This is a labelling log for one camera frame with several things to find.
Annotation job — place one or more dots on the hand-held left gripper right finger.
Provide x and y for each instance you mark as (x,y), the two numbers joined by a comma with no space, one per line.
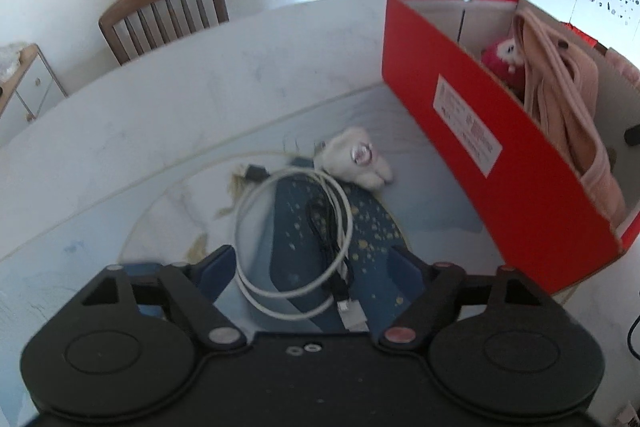
(407,274)

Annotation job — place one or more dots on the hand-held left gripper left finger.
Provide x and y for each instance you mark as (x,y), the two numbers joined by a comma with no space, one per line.
(220,273)

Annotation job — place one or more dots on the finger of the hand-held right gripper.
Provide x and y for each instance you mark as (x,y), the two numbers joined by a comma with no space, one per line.
(634,135)

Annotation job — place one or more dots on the red cardboard box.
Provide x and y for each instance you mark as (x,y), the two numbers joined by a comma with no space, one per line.
(500,202)

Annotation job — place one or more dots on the pink plush toy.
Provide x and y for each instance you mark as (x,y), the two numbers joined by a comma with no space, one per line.
(500,62)

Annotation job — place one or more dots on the pink cloth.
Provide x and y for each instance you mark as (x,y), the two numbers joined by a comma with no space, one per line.
(622,64)

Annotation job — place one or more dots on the blue printed table mat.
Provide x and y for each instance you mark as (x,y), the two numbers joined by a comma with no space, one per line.
(150,207)

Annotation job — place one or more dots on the red cloth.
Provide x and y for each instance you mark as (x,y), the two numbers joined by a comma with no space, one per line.
(580,34)

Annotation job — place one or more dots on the white plush toy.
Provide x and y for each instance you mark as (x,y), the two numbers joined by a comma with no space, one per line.
(345,157)

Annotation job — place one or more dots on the wooden sideboard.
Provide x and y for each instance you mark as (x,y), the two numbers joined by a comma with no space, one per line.
(30,97)

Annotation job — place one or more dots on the wooden chair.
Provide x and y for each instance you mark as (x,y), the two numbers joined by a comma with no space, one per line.
(150,2)

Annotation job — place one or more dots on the clear plastic bag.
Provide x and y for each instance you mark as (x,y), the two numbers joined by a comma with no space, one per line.
(10,59)

